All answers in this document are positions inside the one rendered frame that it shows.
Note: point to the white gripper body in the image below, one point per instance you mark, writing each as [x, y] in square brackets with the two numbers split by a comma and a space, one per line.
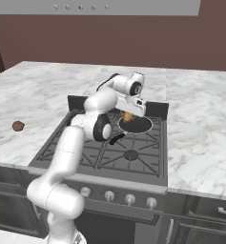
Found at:
[130, 106]

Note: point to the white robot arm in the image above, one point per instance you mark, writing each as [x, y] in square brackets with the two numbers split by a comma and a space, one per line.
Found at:
[70, 152]

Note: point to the orange-brown onion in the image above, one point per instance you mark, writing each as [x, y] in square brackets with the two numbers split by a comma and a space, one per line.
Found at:
[127, 117]

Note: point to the black frying pan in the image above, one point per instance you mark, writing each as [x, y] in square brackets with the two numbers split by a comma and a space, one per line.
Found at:
[136, 126]

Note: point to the brown potato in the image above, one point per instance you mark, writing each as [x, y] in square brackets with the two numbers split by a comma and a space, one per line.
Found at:
[18, 126]

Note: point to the grey gas hob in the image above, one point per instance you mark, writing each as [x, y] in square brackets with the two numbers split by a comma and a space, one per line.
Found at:
[133, 155]

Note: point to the white hob knob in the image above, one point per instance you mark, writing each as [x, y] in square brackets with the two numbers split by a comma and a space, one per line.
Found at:
[109, 195]
[85, 191]
[130, 199]
[151, 202]

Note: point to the grey range hood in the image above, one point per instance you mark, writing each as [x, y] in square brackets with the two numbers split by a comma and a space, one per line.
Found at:
[133, 8]

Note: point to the dark oven door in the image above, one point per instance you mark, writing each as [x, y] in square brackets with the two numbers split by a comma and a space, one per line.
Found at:
[108, 230]

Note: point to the dark drawer front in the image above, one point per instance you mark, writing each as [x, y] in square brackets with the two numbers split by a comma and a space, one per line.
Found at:
[9, 178]
[213, 208]

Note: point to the dark cupboard door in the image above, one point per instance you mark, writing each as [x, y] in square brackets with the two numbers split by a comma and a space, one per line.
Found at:
[206, 234]
[163, 233]
[9, 213]

